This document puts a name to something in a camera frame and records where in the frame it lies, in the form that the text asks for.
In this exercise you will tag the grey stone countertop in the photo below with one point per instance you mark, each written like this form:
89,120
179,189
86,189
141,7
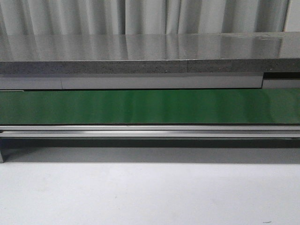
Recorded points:
177,61

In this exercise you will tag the aluminium conveyor frame rail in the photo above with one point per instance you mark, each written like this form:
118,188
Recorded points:
241,144

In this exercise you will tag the green conveyor belt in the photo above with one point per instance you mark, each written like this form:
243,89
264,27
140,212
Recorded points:
226,106

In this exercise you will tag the white pleated curtain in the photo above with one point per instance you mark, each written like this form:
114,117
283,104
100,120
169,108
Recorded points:
39,17

